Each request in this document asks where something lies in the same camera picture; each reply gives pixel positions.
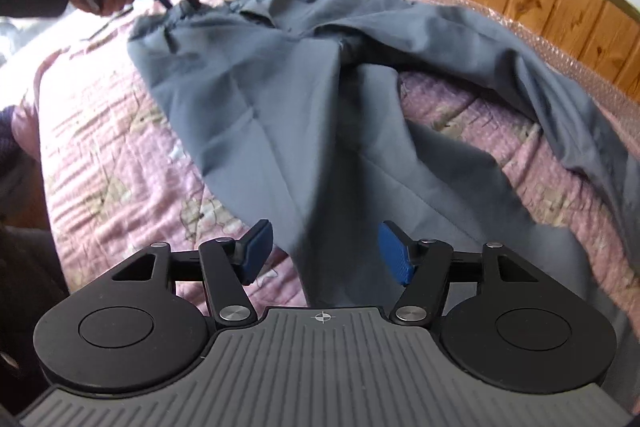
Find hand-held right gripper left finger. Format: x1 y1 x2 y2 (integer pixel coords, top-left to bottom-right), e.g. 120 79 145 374
107 219 274 328

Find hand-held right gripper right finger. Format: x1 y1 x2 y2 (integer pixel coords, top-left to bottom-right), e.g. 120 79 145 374
377 221 543 327

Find grey pants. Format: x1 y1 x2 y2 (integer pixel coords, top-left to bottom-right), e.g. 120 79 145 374
127 0 640 333

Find pink bear-print blanket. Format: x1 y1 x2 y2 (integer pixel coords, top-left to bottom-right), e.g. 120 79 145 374
10 0 640 323

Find person's dark clothing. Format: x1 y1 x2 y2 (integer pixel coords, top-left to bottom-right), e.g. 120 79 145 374
0 222 71 414

